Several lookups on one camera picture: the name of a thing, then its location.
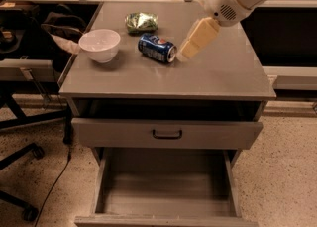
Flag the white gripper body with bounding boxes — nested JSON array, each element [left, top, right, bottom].
[[199, 0, 252, 27]]

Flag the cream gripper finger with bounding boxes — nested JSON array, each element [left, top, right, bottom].
[[176, 17, 220, 61]]

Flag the blue pepsi can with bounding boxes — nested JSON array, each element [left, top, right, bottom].
[[138, 33, 177, 63]]

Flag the grey drawer cabinet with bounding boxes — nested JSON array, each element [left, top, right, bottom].
[[58, 1, 277, 170]]

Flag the grey top drawer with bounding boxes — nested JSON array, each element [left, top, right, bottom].
[[72, 118, 263, 150]]

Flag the open grey middle drawer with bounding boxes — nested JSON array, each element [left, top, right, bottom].
[[74, 148, 259, 227]]

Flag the green chip bag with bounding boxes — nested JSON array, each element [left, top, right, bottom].
[[125, 12, 159, 34]]

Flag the white ceramic bowl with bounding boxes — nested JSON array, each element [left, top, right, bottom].
[[78, 29, 121, 63]]

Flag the dark jacket on chair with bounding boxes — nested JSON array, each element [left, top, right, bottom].
[[40, 3, 87, 73]]

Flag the black office chair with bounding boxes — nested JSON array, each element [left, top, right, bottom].
[[0, 2, 73, 222]]

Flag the black drawer handle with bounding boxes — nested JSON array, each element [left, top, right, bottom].
[[152, 130, 182, 140]]

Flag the black floor cable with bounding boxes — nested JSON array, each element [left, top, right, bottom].
[[33, 111, 74, 227]]

